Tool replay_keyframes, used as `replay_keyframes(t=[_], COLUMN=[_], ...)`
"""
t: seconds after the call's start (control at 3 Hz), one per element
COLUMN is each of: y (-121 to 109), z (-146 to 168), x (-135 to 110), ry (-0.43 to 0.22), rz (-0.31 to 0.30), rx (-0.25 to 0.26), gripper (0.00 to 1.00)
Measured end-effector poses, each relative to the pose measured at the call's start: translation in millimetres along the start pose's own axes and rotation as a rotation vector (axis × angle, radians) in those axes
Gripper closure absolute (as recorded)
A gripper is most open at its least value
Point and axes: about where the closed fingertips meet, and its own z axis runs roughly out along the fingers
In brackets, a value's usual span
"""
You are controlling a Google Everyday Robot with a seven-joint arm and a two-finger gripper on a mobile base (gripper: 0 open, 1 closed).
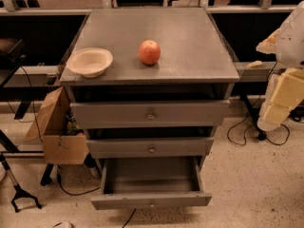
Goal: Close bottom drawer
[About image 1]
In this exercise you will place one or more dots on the grey bottom drawer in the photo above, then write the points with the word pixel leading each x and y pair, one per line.
pixel 162 182

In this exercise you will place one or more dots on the grey drawer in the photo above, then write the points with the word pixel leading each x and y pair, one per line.
pixel 153 147
pixel 162 182
pixel 149 114

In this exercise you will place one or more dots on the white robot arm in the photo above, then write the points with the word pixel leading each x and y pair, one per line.
pixel 287 42

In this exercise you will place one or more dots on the grey drawer cabinet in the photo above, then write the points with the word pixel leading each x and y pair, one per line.
pixel 149 87

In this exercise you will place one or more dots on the grey top drawer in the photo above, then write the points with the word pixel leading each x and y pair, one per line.
pixel 149 114

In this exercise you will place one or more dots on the grey middle drawer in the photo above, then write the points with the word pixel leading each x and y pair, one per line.
pixel 153 147

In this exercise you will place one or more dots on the yellow sponge piece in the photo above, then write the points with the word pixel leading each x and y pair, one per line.
pixel 256 63

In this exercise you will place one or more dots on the red apple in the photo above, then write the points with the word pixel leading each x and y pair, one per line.
pixel 149 52

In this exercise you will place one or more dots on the white paper bowl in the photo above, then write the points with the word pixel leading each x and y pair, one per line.
pixel 89 62

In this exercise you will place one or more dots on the brown cardboard box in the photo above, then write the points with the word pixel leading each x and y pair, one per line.
pixel 51 127

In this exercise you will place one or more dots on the grey long bench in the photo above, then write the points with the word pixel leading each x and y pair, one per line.
pixel 39 76

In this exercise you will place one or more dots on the black grabber tool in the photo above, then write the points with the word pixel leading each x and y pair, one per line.
pixel 20 193

